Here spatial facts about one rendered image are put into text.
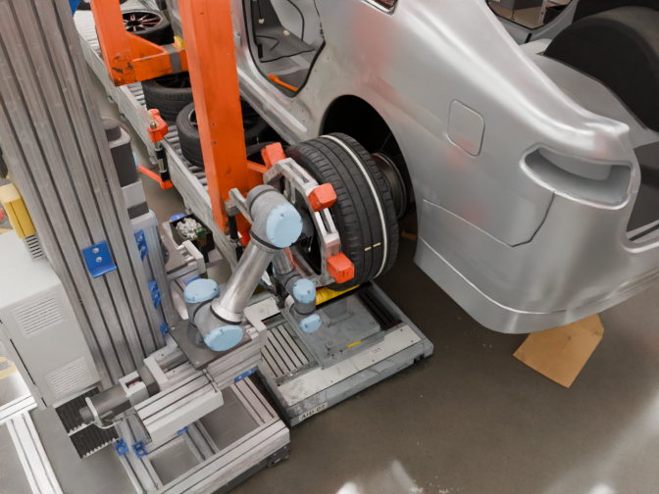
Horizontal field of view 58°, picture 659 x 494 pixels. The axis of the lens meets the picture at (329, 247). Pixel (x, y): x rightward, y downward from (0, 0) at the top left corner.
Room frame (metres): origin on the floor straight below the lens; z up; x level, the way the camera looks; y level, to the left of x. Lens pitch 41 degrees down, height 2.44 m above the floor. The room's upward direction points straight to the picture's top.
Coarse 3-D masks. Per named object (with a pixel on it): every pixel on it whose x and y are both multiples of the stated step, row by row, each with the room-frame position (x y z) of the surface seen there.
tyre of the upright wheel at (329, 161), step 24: (312, 144) 2.10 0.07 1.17; (336, 144) 2.09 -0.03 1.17; (360, 144) 2.09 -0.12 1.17; (312, 168) 1.97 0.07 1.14; (336, 168) 1.94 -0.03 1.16; (360, 168) 1.96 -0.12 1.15; (336, 192) 1.84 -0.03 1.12; (360, 192) 1.87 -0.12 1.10; (384, 192) 1.90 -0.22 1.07; (336, 216) 1.82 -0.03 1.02; (360, 216) 1.80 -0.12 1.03; (384, 216) 1.85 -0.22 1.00; (360, 240) 1.76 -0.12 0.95; (360, 264) 1.74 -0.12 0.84; (384, 264) 1.82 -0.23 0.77; (336, 288) 1.81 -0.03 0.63
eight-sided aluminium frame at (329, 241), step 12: (276, 168) 2.08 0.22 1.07; (288, 168) 2.00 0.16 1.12; (300, 168) 2.00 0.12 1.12; (264, 180) 2.17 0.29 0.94; (276, 180) 2.18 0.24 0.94; (300, 180) 1.92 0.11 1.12; (312, 180) 1.91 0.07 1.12; (312, 216) 1.82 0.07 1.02; (324, 216) 1.82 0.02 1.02; (324, 228) 1.77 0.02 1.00; (324, 240) 1.74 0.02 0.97; (336, 240) 1.75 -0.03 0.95; (324, 252) 1.74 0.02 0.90; (336, 252) 1.75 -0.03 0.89; (300, 264) 2.01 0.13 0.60; (324, 264) 1.74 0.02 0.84; (312, 276) 1.90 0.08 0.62; (324, 276) 1.74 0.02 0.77
